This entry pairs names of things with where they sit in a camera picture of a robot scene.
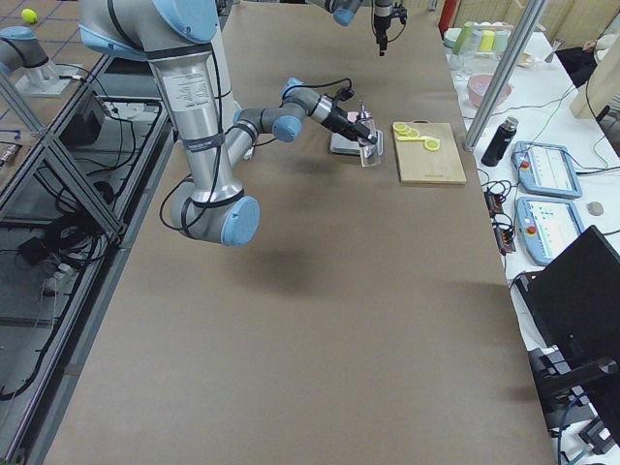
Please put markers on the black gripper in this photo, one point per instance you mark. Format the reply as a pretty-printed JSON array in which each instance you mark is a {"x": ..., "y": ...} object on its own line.
[
  {"x": 381, "y": 15},
  {"x": 337, "y": 120}
]

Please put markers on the clear glass sauce bottle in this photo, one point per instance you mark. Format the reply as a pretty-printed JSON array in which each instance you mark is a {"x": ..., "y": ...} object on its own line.
[{"x": 367, "y": 138}]

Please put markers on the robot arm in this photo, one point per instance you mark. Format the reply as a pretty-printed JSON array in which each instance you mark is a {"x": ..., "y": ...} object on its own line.
[
  {"x": 345, "y": 11},
  {"x": 176, "y": 38}
]

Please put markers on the digital kitchen scale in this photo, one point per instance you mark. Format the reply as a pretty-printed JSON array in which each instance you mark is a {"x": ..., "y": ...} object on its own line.
[{"x": 343, "y": 145}]

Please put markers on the green cup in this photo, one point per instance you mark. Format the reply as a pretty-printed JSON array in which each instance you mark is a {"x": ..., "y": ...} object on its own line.
[{"x": 464, "y": 39}]

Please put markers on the yellow cup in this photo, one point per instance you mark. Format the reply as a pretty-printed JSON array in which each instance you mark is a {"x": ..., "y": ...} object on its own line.
[{"x": 487, "y": 38}]

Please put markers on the yellow plastic knife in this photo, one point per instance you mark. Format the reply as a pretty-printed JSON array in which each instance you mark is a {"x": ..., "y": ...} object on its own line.
[{"x": 411, "y": 138}]

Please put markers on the bamboo cutting board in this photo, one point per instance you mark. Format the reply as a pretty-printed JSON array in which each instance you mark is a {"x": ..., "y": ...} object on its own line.
[{"x": 417, "y": 165}]

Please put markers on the lemon slice front single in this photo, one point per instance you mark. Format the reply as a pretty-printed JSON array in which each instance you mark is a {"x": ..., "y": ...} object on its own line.
[{"x": 432, "y": 144}]

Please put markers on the pink bowl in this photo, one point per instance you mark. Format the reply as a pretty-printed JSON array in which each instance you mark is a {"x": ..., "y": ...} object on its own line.
[{"x": 477, "y": 87}]

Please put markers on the black thermos bottle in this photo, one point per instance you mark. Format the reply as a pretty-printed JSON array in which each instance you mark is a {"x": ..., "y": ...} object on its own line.
[{"x": 498, "y": 145}]

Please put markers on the white metal column base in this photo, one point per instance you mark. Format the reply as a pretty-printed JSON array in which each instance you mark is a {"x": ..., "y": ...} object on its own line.
[{"x": 227, "y": 72}]

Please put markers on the black power strip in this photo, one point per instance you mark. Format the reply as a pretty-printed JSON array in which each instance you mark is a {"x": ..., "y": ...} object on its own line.
[{"x": 501, "y": 223}]

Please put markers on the upper teach pendant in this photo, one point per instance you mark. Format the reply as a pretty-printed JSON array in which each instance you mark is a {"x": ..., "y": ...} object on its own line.
[{"x": 545, "y": 169}]

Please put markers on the teach pendant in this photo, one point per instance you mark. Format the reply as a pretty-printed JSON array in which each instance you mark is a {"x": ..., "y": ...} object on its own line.
[
  {"x": 545, "y": 169},
  {"x": 547, "y": 227}
]

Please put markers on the lower teach pendant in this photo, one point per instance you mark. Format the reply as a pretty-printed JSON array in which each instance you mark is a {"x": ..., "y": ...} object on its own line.
[{"x": 547, "y": 227}]

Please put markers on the round brown coaster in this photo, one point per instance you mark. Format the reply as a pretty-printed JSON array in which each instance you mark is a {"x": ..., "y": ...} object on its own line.
[{"x": 595, "y": 208}]

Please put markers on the black monitor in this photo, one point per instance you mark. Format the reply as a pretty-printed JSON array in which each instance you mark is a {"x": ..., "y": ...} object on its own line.
[{"x": 574, "y": 303}]

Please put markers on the aluminium frame post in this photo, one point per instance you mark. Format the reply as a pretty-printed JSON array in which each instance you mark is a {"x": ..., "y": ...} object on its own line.
[{"x": 516, "y": 44}]

